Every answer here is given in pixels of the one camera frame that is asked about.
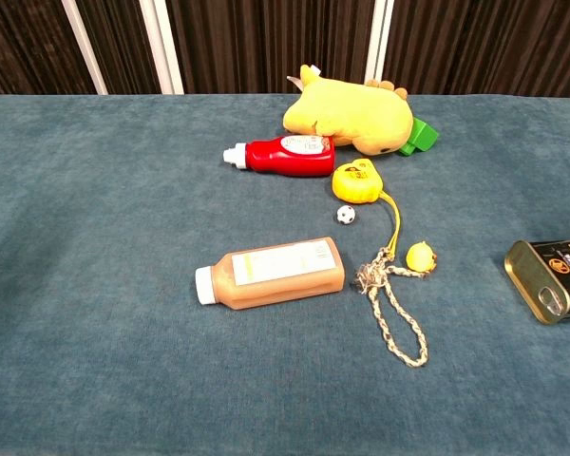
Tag yellow duck tape measure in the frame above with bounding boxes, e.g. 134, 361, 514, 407
331, 159, 404, 260

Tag dark olive oil tin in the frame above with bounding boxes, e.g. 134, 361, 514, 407
503, 237, 570, 326

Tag white vertical frame post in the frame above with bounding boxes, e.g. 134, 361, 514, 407
138, 0, 185, 95
363, 0, 396, 83
60, 0, 109, 96

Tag yellow plush dinosaur toy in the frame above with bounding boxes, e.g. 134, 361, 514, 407
282, 64, 415, 158

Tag braided beige rope loop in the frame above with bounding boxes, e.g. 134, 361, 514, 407
353, 246, 430, 369

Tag orange juice bottle white cap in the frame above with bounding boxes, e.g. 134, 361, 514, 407
194, 236, 347, 312

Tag blue velvet table cloth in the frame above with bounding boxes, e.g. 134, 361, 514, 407
0, 92, 570, 456

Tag green plastic block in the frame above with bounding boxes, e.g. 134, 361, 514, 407
398, 117, 440, 157

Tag small yellow duck figure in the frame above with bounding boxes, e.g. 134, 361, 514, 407
405, 240, 438, 274

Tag red ketchup bottle white cap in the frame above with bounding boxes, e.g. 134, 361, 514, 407
222, 135, 336, 179

